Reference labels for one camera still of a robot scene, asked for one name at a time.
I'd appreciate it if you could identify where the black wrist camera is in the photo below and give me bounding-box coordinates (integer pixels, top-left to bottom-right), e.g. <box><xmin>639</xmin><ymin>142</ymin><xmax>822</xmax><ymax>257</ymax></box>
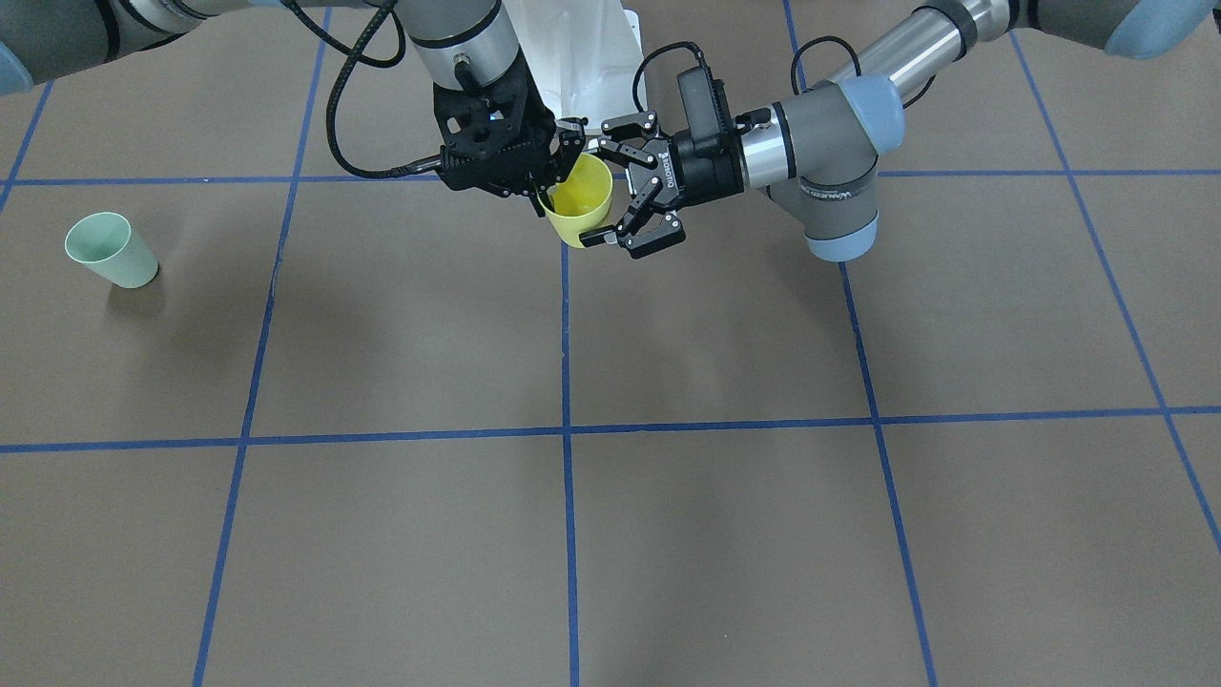
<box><xmin>674</xmin><ymin>67</ymin><xmax>735</xmax><ymax>159</ymax></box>

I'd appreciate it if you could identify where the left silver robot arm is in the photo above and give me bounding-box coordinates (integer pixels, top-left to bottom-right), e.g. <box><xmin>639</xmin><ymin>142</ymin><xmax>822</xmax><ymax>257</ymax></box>
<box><xmin>571</xmin><ymin>1</ymin><xmax>1215</xmax><ymax>262</ymax></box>

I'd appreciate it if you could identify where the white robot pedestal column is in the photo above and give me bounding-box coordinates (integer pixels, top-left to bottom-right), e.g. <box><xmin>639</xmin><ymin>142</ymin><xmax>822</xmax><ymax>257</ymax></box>
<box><xmin>505</xmin><ymin>1</ymin><xmax>643</xmax><ymax>134</ymax></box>

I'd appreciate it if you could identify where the light green plastic cup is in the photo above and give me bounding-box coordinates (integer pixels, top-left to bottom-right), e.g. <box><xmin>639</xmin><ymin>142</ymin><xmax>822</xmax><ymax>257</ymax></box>
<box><xmin>63</xmin><ymin>212</ymin><xmax>160</xmax><ymax>290</ymax></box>

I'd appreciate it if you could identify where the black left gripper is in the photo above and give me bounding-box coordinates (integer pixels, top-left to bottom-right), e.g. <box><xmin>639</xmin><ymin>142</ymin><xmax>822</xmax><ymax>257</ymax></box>
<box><xmin>580</xmin><ymin>112</ymin><xmax>745</xmax><ymax>260</ymax></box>

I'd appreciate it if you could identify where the yellow plastic cup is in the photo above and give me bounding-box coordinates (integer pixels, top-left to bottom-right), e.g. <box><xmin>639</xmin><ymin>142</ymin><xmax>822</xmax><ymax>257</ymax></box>
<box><xmin>540</xmin><ymin>153</ymin><xmax>614</xmax><ymax>249</ymax></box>

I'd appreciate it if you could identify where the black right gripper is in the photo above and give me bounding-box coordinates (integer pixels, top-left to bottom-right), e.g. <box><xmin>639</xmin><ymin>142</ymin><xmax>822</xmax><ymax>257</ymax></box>
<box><xmin>433</xmin><ymin>73</ymin><xmax>589</xmax><ymax>218</ymax></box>

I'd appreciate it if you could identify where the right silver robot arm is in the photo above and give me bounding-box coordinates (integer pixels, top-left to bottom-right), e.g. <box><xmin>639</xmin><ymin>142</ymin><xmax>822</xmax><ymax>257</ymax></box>
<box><xmin>2</xmin><ymin>1</ymin><xmax>585</xmax><ymax>215</ymax></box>

